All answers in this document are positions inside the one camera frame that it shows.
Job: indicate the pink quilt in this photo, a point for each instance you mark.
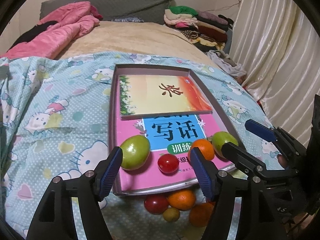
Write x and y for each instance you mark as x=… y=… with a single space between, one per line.
x=62 y=22

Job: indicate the medium green jujube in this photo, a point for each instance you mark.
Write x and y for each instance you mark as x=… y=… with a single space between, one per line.
x=221 y=141

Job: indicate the pile of folded clothes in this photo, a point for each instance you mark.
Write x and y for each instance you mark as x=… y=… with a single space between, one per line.
x=200 y=25

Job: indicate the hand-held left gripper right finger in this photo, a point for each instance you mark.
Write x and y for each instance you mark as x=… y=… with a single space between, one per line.
x=203 y=180

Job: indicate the small orange tangerine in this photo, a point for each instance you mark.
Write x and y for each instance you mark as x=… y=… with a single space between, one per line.
x=182 y=199

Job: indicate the cream satin curtain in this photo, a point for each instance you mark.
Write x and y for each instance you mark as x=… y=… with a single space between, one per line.
x=275 y=55

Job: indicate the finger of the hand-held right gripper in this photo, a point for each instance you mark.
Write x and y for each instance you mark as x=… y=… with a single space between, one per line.
x=240 y=155
x=260 y=130

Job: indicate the dark floral cloth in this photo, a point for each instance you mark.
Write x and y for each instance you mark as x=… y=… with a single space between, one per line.
x=127 y=19

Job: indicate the shallow cardboard box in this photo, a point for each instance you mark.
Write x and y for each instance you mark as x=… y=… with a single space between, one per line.
x=113 y=130

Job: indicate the large green jujube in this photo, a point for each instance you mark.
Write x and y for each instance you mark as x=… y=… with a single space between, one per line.
x=135 y=152

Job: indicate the black cloth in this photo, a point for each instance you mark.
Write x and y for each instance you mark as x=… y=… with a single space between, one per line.
x=35 y=31

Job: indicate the red tomato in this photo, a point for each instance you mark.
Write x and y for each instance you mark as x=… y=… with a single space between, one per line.
x=156 y=204
x=168 y=163

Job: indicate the small yellowish jujube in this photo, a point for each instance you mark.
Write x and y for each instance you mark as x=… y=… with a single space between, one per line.
x=171 y=214

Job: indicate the orange and cream book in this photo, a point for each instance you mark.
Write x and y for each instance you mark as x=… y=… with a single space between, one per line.
x=155 y=97

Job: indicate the large orange tangerine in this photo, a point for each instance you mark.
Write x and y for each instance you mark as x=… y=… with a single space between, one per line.
x=206 y=148

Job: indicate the medium orange tangerine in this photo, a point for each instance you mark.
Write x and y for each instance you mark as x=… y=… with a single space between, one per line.
x=200 y=215

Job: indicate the pink exercise book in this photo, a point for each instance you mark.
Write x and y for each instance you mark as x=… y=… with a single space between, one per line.
x=155 y=180

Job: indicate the grey padded headboard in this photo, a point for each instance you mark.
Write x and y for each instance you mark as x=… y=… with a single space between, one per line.
x=120 y=2

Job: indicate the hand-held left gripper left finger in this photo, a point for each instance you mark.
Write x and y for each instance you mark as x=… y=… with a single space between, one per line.
x=108 y=177

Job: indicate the blue cartoon cat blanket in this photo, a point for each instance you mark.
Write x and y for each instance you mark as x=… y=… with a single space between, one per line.
x=62 y=120

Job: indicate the beige bed sheet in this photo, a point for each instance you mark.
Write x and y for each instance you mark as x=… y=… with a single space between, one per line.
x=140 y=37

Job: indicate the person's right hand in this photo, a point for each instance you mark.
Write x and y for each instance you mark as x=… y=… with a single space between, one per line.
x=282 y=160

